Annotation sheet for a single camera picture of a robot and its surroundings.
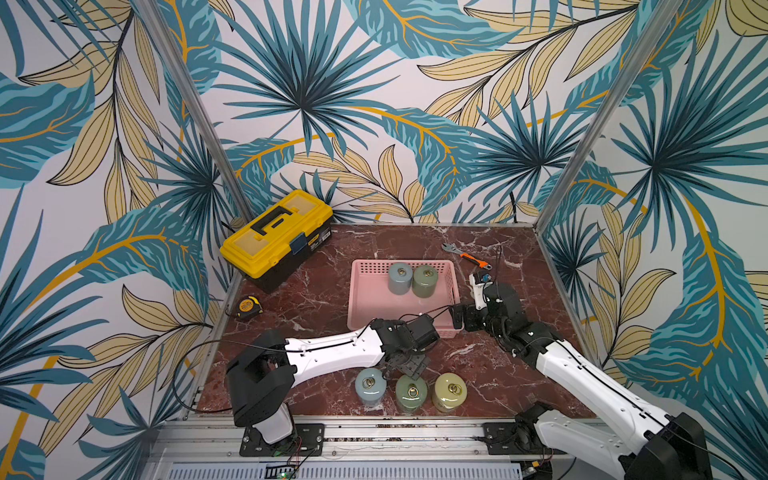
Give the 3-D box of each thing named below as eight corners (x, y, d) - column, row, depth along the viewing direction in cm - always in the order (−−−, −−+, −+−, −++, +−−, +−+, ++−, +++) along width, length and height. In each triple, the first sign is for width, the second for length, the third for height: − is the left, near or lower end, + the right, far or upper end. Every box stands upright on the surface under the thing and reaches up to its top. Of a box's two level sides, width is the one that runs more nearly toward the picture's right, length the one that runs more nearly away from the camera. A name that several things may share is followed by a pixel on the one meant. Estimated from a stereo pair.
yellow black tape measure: (239, 319, 96) (234, 314, 93) (245, 301, 100) (241, 296, 97) (260, 320, 96) (256, 314, 93) (265, 302, 100) (261, 296, 97)
